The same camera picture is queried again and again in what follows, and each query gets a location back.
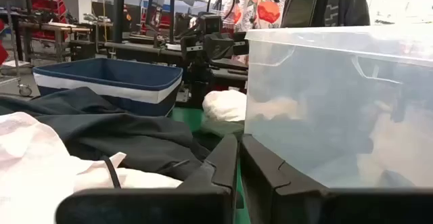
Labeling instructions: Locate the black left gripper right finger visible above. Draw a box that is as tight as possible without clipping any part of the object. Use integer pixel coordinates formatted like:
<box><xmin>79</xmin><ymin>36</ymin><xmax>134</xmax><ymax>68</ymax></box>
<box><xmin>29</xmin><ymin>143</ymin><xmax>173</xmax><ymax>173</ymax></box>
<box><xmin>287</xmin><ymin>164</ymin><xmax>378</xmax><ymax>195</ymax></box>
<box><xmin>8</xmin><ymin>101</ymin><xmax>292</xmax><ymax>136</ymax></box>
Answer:
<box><xmin>239</xmin><ymin>133</ymin><xmax>433</xmax><ymax>224</ymax></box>

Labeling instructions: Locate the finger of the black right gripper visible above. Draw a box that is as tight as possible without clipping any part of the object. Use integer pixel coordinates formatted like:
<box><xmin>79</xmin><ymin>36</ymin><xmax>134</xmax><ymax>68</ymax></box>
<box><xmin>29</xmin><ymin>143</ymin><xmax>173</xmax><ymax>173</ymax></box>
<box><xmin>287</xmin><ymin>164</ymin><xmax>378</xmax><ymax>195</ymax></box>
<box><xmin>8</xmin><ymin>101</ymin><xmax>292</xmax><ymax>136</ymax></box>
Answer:
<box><xmin>180</xmin><ymin>35</ymin><xmax>204</xmax><ymax>62</ymax></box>
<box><xmin>232</xmin><ymin>30</ymin><xmax>250</xmax><ymax>56</ymax></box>

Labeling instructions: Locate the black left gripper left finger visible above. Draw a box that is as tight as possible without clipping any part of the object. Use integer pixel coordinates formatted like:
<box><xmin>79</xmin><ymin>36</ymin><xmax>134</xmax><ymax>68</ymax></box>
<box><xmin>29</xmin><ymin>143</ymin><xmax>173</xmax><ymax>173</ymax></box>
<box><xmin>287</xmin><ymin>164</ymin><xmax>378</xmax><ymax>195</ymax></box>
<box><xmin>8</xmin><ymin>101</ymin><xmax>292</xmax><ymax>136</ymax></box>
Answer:
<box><xmin>55</xmin><ymin>133</ymin><xmax>239</xmax><ymax>224</ymax></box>

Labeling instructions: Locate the white garment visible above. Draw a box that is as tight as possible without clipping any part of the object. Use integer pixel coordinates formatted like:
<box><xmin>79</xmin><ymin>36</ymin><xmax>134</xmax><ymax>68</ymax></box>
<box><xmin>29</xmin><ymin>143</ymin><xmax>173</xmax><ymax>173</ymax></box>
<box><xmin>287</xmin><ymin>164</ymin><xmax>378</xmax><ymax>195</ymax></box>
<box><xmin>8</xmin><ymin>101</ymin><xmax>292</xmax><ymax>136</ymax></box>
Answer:
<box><xmin>202</xmin><ymin>89</ymin><xmax>248</xmax><ymax>122</ymax></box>

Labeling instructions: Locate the black garment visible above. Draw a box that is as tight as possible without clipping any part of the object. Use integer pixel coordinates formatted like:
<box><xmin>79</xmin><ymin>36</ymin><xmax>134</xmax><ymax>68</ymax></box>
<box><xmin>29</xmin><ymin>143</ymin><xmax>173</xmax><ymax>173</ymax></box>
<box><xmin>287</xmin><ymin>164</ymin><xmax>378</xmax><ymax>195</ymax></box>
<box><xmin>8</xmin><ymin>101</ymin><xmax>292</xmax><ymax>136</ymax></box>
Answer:
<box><xmin>0</xmin><ymin>87</ymin><xmax>212</xmax><ymax>181</ymax></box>

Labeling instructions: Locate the large white shirt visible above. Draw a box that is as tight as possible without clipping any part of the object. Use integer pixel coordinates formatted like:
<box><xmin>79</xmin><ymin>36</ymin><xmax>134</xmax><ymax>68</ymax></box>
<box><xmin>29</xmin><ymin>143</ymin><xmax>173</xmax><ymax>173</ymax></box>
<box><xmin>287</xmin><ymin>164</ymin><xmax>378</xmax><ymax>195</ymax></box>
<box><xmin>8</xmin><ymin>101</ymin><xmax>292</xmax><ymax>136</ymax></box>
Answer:
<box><xmin>0</xmin><ymin>111</ymin><xmax>183</xmax><ymax>224</ymax></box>

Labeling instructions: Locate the blue tray with dark clothes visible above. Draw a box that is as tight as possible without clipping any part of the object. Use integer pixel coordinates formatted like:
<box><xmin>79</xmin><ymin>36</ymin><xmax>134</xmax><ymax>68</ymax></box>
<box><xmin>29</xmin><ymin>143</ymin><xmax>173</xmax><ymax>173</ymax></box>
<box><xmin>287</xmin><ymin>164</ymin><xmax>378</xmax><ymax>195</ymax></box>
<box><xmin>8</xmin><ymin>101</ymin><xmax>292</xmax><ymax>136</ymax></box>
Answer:
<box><xmin>32</xmin><ymin>57</ymin><xmax>183</xmax><ymax>117</ymax></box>

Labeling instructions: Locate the black side table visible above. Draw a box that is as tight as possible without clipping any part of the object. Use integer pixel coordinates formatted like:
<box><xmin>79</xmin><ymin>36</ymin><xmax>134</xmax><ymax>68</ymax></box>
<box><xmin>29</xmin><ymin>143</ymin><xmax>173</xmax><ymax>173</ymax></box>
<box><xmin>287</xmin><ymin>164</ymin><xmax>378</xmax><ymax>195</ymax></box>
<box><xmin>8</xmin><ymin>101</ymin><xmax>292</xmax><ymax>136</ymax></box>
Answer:
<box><xmin>104</xmin><ymin>40</ymin><xmax>250</xmax><ymax>83</ymax></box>

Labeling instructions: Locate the person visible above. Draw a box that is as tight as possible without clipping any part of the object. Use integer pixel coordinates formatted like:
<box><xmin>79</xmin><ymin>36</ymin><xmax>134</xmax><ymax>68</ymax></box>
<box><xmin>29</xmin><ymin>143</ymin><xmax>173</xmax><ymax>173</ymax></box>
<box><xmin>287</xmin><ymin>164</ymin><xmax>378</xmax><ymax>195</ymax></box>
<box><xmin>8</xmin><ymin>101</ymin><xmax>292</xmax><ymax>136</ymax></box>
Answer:
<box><xmin>279</xmin><ymin>0</ymin><xmax>371</xmax><ymax>28</ymax></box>
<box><xmin>219</xmin><ymin>0</ymin><xmax>288</xmax><ymax>32</ymax></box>

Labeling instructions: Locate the green table mat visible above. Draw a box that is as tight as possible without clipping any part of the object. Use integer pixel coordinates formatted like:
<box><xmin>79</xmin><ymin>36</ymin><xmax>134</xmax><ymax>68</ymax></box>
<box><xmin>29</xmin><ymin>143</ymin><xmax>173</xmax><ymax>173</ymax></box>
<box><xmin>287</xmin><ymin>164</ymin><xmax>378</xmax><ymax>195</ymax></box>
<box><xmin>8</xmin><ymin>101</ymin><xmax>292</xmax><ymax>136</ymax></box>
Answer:
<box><xmin>168</xmin><ymin>107</ymin><xmax>252</xmax><ymax>224</ymax></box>

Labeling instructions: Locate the black pole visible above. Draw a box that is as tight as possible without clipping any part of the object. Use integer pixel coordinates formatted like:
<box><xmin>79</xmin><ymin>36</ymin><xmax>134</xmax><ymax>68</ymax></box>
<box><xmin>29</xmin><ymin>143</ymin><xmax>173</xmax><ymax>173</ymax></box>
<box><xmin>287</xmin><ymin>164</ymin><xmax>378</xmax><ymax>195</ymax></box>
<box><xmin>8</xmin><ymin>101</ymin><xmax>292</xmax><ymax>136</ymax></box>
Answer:
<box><xmin>112</xmin><ymin>0</ymin><xmax>127</xmax><ymax>44</ymax></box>

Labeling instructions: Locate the clear plastic storage bin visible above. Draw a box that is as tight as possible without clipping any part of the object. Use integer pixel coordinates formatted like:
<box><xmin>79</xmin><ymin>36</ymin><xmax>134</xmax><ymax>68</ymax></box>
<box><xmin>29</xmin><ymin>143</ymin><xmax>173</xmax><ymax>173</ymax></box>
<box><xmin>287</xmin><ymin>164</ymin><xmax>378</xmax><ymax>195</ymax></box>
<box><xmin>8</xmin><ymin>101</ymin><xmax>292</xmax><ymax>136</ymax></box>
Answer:
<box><xmin>243</xmin><ymin>24</ymin><xmax>433</xmax><ymax>189</ymax></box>

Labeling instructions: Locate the black box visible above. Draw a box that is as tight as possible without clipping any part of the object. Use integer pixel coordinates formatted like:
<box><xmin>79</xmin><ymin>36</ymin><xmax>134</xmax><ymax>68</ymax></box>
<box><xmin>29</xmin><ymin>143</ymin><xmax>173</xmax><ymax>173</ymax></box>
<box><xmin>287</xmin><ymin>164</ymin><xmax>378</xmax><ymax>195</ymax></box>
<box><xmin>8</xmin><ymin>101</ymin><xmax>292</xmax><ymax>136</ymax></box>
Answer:
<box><xmin>69</xmin><ymin>39</ymin><xmax>97</xmax><ymax>62</ymax></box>

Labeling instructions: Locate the wooden workbench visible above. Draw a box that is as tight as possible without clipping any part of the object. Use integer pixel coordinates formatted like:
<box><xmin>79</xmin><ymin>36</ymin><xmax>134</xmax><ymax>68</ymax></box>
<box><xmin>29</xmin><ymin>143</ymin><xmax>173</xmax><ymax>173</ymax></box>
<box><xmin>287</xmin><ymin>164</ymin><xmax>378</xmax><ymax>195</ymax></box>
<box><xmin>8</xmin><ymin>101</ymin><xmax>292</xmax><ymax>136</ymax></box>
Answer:
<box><xmin>18</xmin><ymin>20</ymin><xmax>92</xmax><ymax>62</ymax></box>

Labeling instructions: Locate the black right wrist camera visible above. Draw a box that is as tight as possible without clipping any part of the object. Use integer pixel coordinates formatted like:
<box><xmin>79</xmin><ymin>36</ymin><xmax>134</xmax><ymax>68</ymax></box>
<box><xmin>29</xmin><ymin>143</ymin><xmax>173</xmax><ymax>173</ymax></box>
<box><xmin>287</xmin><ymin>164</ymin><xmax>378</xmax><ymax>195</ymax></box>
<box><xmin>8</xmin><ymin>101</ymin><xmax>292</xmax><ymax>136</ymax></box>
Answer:
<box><xmin>198</xmin><ymin>12</ymin><xmax>223</xmax><ymax>35</ymax></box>

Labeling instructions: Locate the metal wire cart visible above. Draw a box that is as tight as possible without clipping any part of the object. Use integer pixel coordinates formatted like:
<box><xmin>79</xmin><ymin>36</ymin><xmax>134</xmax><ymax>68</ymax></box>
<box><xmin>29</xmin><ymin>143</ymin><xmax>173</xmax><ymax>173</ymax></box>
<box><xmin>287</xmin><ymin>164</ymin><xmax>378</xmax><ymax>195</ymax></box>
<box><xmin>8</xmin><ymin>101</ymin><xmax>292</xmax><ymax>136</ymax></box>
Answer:
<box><xmin>0</xmin><ymin>0</ymin><xmax>34</xmax><ymax>98</ymax></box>

